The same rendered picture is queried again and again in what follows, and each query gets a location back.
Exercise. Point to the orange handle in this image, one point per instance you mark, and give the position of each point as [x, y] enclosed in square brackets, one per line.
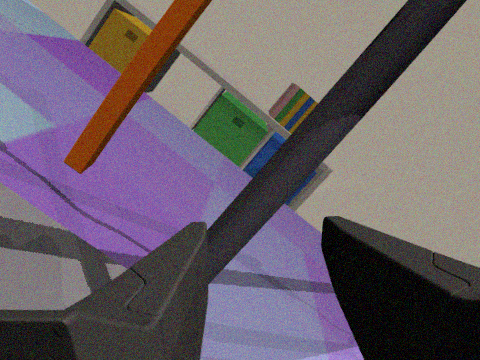
[148, 61]

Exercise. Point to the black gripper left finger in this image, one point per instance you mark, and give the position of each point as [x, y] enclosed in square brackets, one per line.
[154, 310]

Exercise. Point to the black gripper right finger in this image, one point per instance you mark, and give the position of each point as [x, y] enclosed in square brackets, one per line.
[402, 301]

